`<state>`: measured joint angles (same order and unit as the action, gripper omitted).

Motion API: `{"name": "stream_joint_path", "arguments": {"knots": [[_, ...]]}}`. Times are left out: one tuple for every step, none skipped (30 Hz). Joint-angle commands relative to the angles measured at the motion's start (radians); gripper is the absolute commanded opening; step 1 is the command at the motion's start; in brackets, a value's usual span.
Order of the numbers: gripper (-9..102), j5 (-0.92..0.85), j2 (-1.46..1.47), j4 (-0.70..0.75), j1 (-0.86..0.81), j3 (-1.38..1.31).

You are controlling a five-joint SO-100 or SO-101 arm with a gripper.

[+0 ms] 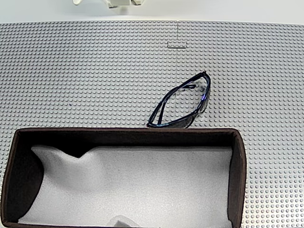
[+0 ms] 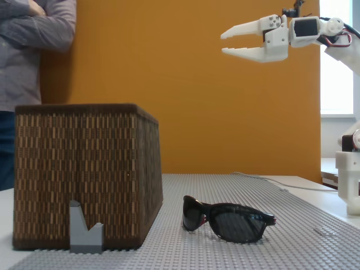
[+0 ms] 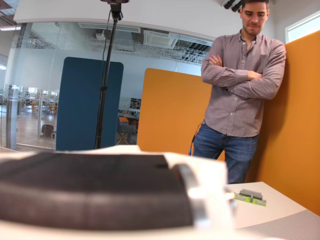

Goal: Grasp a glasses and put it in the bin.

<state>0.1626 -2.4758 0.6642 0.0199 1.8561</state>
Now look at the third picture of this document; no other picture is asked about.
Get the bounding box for person's right hand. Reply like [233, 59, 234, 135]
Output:
[246, 70, 264, 81]

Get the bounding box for person's left hand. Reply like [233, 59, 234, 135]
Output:
[209, 54, 224, 68]

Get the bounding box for person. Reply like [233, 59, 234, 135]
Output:
[188, 0, 287, 185]

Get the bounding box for ceiling air conditioner unit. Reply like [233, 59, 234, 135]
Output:
[143, 29, 215, 50]

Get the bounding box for large orange partition panel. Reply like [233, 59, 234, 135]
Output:
[246, 29, 320, 217]

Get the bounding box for window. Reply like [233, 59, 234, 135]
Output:
[284, 9, 320, 44]

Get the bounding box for grey chair wooden legs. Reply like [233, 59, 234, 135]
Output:
[115, 117, 138, 146]

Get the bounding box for grey brick build green plate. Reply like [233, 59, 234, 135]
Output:
[233, 188, 267, 207]

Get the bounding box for blue partition panel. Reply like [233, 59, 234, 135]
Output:
[55, 56, 125, 152]

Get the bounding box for grey studded baseplate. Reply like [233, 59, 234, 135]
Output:
[236, 208, 320, 240]

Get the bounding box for blue lanyard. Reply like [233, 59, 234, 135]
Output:
[188, 120, 205, 157]

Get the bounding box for black camera on stand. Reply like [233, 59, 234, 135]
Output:
[99, 0, 131, 5]

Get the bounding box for black camera stand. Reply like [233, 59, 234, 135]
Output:
[93, 2, 125, 150]

